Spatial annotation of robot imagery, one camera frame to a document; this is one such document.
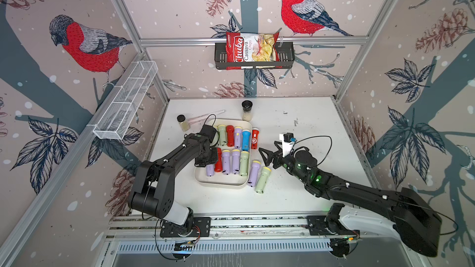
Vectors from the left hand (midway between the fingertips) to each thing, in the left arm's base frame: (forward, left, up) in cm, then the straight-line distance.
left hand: (214, 157), depth 89 cm
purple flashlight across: (-2, -6, -1) cm, 6 cm away
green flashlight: (-3, -14, -1) cm, 15 cm away
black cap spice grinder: (+27, -16, +7) cm, 33 cm away
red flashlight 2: (+13, -7, -3) cm, 15 cm away
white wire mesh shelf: (+1, +37, +26) cm, 45 cm away
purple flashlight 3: (-7, -20, -2) cm, 21 cm away
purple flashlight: (-6, +1, 0) cm, 7 cm away
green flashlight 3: (+14, -3, -1) cm, 14 cm away
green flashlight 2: (-7, -25, -2) cm, 26 cm away
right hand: (-1, -24, +14) cm, 28 cm away
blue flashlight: (+11, -15, -2) cm, 19 cm away
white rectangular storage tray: (-10, -3, -4) cm, 11 cm away
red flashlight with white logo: (+12, -21, -1) cm, 24 cm away
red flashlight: (-4, -2, -2) cm, 5 cm away
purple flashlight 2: (+15, -11, -2) cm, 19 cm away
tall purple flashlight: (-1, -10, -1) cm, 11 cm away
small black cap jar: (+20, +19, +1) cm, 28 cm away
